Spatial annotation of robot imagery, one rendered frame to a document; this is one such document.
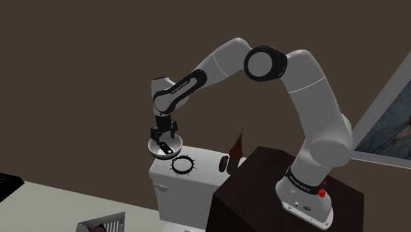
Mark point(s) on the grey framed wall picture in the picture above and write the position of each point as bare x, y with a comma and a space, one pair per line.
388, 128

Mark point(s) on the grey metal grille box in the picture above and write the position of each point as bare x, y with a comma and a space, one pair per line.
112, 223

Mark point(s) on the dark red cone bottle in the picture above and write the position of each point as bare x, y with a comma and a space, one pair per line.
236, 151

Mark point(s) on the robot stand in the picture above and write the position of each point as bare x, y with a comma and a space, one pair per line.
250, 192

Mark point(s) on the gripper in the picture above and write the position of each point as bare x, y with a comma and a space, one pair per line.
163, 122

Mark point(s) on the black flat tool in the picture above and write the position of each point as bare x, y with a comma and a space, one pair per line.
167, 148

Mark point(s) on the brown oblong thing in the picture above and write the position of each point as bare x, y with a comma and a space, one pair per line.
223, 164

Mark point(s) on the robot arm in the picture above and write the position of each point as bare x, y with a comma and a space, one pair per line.
311, 106

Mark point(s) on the white bowl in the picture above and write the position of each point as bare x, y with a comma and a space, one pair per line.
175, 145

